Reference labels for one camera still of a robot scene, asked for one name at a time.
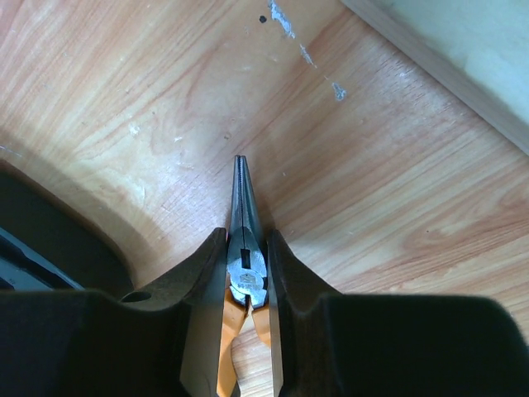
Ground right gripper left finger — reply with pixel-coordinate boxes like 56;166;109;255
1;227;226;396

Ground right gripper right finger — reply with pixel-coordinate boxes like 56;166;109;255
268;231;528;396

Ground black plastic tool case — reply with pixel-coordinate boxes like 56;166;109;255
1;160;133;298

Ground orange needle nose pliers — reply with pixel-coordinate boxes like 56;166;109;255
217;155;271;396

